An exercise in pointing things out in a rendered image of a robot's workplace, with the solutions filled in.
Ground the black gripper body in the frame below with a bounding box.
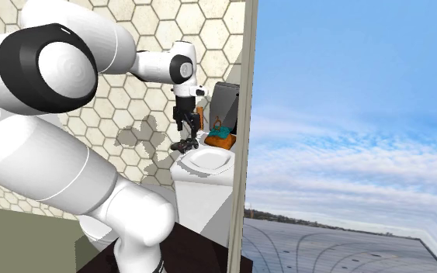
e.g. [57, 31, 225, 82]
[172, 95, 197, 123]

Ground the orange upright box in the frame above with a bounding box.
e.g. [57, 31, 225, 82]
[196, 105, 205, 132]

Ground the black game controller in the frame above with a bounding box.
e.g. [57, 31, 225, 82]
[170, 138, 200, 154]

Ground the orange bag with teal cloth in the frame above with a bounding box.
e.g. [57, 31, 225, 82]
[203, 116, 238, 151]

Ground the dark grey rounded box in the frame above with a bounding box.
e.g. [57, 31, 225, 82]
[209, 81, 241, 134]

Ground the white toilet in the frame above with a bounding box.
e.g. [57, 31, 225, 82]
[140, 130, 238, 249]

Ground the dark robot stand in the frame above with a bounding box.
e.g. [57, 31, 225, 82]
[75, 221, 254, 273]

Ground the olive green cabinet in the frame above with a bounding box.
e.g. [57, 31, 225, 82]
[0, 205, 101, 273]

